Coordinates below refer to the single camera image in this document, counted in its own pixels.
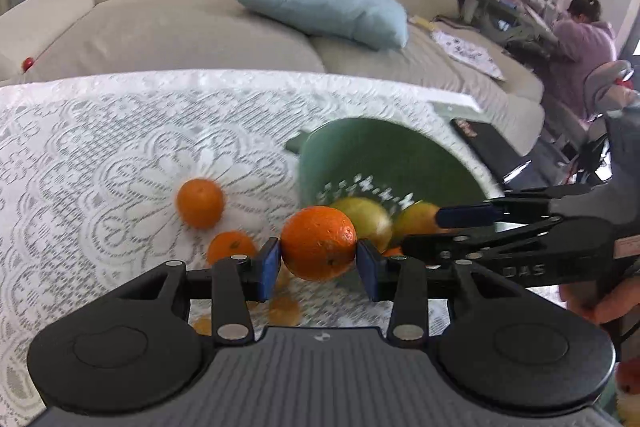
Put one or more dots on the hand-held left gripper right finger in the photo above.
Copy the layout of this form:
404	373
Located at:
367	267

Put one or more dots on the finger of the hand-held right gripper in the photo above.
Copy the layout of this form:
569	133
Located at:
465	215
435	244

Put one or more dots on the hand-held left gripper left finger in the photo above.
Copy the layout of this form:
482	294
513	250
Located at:
270	267

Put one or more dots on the small orange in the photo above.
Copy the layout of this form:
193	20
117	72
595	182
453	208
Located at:
230	247

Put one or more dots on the yellow-green pear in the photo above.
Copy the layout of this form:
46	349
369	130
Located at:
367	219
415	217

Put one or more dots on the large orange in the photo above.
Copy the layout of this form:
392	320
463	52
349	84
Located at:
317	242

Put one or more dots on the green bowl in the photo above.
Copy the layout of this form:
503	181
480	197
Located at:
400	157

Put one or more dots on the person's right hand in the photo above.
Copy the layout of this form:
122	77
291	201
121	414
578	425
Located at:
612	302

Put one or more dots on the grey chair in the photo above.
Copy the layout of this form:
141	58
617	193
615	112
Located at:
607	74

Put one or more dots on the white printed cloth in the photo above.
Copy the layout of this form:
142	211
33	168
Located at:
467	54

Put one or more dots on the yellow and red object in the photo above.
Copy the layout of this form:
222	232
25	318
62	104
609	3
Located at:
629	387

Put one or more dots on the white lace tablecloth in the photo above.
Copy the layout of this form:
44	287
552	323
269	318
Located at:
75	157

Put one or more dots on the light blue pillow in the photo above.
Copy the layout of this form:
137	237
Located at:
330	9

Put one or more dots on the beige sofa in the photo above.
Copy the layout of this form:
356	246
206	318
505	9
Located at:
175	32

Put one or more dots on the small red object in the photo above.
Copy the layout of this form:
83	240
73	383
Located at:
28	64

